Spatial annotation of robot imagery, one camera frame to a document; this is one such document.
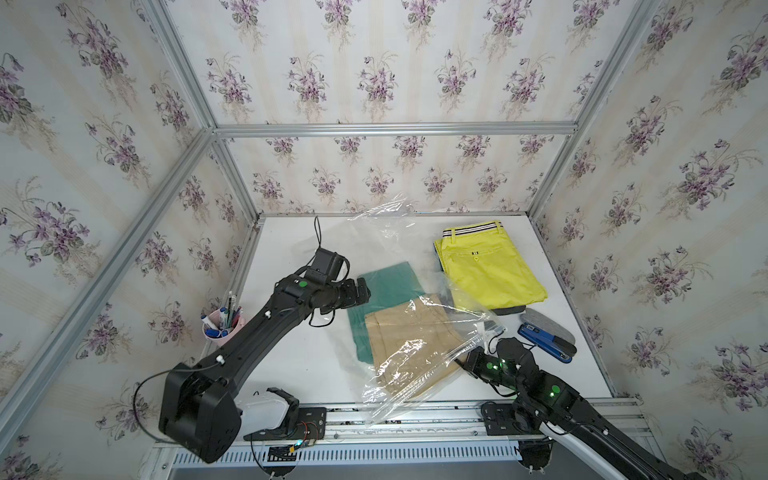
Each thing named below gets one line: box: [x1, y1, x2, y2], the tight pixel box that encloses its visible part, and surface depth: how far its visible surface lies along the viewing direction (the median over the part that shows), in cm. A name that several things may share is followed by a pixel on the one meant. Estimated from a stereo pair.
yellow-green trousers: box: [434, 221, 548, 310], surface depth 92 cm
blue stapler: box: [517, 322, 577, 363], surface depth 86 cm
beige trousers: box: [365, 294, 467, 401], surface depth 76 cm
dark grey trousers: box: [490, 305, 527, 316], surface depth 86 cm
